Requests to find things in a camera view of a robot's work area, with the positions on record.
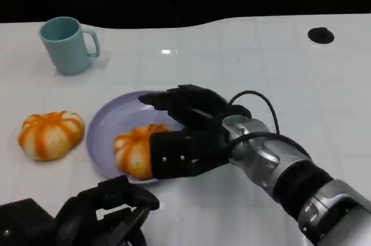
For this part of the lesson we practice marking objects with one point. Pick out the pale green mug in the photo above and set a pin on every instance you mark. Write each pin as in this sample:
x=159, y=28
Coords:
x=68, y=50

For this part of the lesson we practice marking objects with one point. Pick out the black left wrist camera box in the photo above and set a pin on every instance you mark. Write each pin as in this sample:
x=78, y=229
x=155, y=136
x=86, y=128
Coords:
x=23, y=225

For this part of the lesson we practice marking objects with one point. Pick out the orange and white bread roll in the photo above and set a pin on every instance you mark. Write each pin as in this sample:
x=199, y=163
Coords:
x=133, y=150
x=49, y=135

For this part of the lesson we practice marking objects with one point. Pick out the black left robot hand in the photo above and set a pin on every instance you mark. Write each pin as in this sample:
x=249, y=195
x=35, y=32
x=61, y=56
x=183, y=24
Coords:
x=78, y=222

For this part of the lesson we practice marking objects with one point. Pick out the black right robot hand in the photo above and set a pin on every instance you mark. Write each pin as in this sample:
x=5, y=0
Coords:
x=200, y=141

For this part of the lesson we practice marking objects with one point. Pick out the lilac plate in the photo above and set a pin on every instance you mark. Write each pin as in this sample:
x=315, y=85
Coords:
x=110, y=124

